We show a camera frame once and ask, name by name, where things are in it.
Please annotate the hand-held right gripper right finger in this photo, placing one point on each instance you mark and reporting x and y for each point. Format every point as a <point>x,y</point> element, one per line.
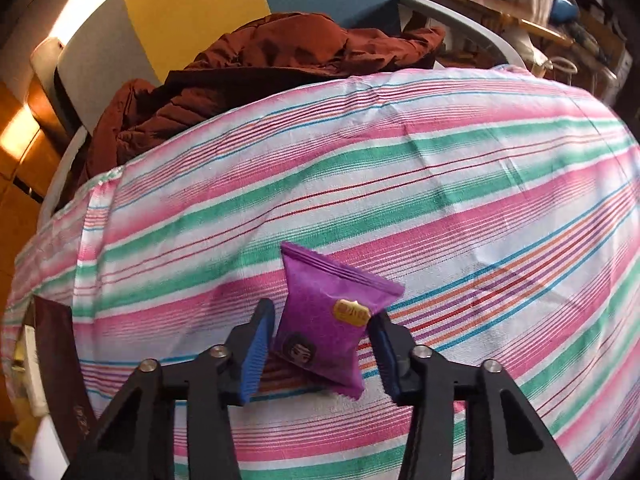
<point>387,365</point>

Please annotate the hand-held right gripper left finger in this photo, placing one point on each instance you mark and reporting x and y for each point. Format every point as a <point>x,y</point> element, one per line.
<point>252,360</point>

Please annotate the purple snack packet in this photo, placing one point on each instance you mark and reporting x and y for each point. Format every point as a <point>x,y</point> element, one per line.
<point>320,320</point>

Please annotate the gold metal tin box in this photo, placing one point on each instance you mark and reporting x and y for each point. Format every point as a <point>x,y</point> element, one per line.
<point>57,360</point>

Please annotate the pink green striped tablecloth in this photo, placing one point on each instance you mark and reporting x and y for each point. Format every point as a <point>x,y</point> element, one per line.
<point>450,210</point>

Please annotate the wooden wardrobe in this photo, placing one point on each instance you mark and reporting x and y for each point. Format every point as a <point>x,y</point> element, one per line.
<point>20,220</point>

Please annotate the red-brown padded jacket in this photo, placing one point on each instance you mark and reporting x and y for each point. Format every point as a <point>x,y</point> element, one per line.
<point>250,70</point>

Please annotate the grey yellow blue armchair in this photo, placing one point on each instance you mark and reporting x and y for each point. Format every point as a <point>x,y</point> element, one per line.
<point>200,10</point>

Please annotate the wooden side table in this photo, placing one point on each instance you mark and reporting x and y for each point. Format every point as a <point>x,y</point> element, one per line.
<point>500,15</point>

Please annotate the cluttered wooden cabinet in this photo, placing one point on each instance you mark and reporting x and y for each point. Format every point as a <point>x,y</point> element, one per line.
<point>600,35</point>

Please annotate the blue appliance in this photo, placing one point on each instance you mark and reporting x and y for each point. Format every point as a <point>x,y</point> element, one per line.
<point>562,7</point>

